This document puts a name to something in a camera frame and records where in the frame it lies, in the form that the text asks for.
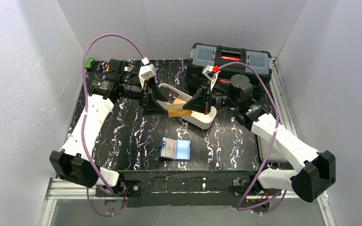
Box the orange card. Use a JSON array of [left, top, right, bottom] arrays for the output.
[[173, 98, 186, 105]]

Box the black card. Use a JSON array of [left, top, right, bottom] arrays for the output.
[[160, 87, 179, 104]]

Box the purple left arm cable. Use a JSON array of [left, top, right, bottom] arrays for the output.
[[81, 33, 150, 218]]

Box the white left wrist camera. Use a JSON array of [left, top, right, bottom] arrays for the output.
[[139, 64, 156, 88]]

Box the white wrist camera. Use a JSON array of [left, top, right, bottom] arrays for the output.
[[202, 65, 220, 90], [139, 64, 156, 88]]

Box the blue leather card holder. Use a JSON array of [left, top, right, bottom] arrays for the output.
[[158, 137, 192, 161]]

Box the black marbled table mat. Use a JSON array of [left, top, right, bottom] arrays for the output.
[[58, 59, 294, 172]]

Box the aluminium frame rail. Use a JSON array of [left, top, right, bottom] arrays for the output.
[[39, 59, 338, 226]]

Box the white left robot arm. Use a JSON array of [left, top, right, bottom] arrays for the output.
[[49, 57, 168, 193]]

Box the green small object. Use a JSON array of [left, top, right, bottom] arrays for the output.
[[84, 58, 95, 70]]

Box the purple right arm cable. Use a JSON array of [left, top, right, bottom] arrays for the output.
[[214, 62, 287, 215]]

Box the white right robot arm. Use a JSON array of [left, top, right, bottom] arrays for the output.
[[183, 74, 336, 202]]

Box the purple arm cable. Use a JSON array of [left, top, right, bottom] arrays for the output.
[[214, 62, 287, 215], [81, 33, 150, 218]]

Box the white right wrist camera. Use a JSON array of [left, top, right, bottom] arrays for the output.
[[202, 65, 220, 90]]

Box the white oblong plastic tray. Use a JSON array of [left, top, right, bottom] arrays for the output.
[[158, 83, 217, 129]]

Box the black plastic toolbox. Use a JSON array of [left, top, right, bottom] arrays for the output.
[[185, 42, 273, 104]]

